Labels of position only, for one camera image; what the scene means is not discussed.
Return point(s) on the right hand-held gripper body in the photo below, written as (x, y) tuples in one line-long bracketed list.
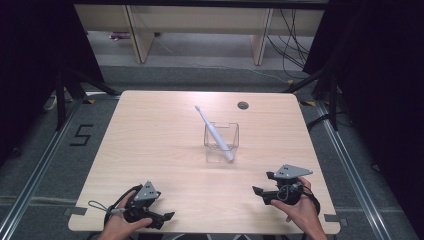
[(287, 188)]

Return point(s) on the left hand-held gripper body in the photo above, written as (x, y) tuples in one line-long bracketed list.
[(145, 193)]

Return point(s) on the clear plastic container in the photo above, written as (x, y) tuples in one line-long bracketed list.
[(230, 136)]

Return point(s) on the white electric toothbrush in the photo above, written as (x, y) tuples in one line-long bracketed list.
[(216, 135)]

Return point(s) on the person's right hand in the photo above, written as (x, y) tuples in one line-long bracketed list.
[(301, 215)]

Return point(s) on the person's left hand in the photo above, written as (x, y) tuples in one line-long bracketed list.
[(116, 225)]

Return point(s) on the grey floor tape piece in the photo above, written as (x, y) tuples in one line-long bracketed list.
[(335, 219), (76, 211)]

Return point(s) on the yellow black floor tape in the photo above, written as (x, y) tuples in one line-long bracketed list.
[(88, 101), (308, 103)]

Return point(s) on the black metal stand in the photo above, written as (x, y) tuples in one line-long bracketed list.
[(60, 100), (333, 100)]

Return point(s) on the black curtain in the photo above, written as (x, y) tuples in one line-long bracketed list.
[(383, 83), (30, 66)]

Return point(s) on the purple item on floor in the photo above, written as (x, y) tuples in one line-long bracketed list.
[(119, 35)]

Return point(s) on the light wooden shelf unit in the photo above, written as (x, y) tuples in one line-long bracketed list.
[(140, 33)]

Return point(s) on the metal floor rail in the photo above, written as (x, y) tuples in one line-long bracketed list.
[(36, 166), (353, 173)]

